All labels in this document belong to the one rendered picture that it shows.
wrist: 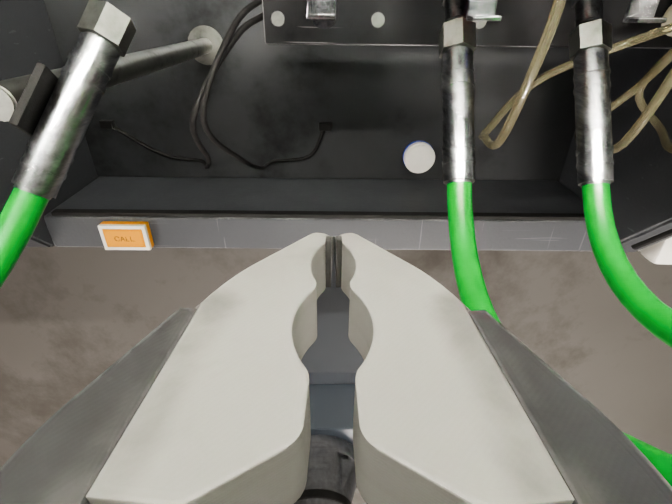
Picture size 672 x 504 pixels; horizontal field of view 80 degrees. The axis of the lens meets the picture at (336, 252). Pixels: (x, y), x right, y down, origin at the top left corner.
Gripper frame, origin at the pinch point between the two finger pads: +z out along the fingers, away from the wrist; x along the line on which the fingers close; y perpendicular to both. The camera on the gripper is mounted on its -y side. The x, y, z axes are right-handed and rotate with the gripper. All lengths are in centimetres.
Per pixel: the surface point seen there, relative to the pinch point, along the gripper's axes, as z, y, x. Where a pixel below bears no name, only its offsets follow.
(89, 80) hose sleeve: 9.8, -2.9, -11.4
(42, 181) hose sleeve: 6.9, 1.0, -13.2
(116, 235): 27.8, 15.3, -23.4
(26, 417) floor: 124, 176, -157
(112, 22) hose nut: 11.5, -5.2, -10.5
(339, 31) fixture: 26.1, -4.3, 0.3
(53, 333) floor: 124, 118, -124
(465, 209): 10.3, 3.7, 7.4
